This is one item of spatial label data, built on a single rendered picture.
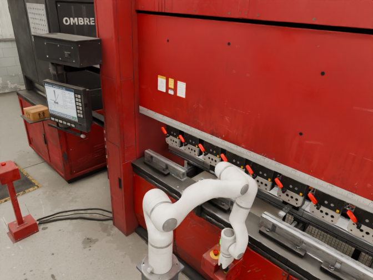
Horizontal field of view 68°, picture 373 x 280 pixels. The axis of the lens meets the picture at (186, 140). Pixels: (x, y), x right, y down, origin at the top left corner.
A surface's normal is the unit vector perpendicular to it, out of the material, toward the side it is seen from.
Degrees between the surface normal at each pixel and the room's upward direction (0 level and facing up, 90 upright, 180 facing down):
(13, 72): 90
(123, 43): 90
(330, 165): 90
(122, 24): 90
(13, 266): 0
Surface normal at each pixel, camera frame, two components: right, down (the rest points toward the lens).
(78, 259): 0.05, -0.90
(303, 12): -0.68, 0.29
